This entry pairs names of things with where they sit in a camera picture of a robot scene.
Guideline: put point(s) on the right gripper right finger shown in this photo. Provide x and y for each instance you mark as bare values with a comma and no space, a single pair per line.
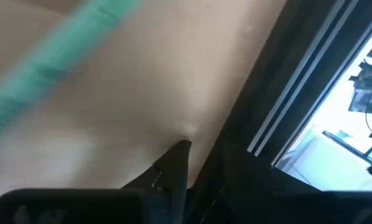
282,208

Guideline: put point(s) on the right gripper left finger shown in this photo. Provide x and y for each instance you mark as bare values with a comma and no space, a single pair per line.
95,207

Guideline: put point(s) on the teal pen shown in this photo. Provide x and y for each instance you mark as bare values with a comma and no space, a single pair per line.
49,62

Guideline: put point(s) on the black aluminium table frame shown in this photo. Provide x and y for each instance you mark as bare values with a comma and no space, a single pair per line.
282,77

